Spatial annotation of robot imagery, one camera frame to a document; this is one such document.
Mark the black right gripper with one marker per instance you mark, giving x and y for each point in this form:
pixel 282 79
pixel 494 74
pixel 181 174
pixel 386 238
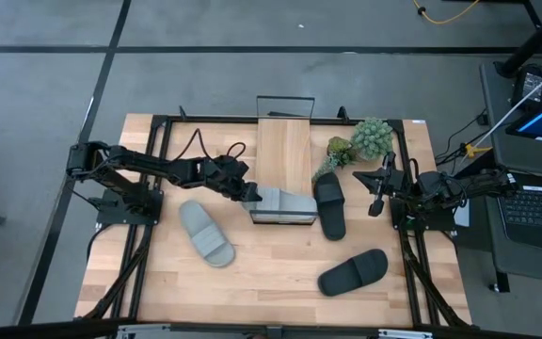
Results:
pixel 393 186

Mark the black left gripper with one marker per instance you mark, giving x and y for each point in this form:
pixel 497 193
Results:
pixel 226 176

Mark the grey slide sandal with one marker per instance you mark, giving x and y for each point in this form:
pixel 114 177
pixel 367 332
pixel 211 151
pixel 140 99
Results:
pixel 205 235
pixel 290 202

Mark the black slide sandal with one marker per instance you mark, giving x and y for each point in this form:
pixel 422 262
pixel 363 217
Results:
pixel 329 207
pixel 353 273

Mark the wooden shelf with black frame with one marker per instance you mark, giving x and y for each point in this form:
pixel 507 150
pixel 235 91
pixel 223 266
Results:
pixel 282 150

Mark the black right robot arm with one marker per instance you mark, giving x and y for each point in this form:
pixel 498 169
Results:
pixel 464 186

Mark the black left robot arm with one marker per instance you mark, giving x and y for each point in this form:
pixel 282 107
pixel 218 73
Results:
pixel 134 162

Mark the small leafy artificial plant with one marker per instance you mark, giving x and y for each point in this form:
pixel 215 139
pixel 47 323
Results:
pixel 340 150

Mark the white paper sheet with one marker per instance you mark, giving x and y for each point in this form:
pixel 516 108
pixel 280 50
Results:
pixel 463 217

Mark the yellow clamp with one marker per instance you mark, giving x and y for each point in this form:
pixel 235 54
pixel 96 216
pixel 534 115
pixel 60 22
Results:
pixel 475 150

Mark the dark grey desk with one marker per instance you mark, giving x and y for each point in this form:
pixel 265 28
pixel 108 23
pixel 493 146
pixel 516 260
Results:
pixel 511 155

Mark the white rod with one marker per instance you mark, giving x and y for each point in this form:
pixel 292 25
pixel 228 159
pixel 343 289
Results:
pixel 515 106

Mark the black laptop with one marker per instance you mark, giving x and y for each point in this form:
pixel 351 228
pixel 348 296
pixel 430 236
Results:
pixel 534 212

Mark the black power adapter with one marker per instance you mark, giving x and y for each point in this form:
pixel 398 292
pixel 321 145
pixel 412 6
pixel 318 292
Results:
pixel 530 85

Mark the black stand legs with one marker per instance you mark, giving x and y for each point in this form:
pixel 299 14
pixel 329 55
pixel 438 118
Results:
pixel 534 42

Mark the black overhead rig bar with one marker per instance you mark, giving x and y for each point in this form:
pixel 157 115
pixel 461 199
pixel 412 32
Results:
pixel 40 330

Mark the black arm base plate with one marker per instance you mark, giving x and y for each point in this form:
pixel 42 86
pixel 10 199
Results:
pixel 111 215
pixel 440 224

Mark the black metal table frame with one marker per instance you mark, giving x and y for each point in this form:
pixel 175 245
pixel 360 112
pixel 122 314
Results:
pixel 205 119

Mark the silver bracket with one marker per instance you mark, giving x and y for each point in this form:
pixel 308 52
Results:
pixel 144 332
pixel 405 334

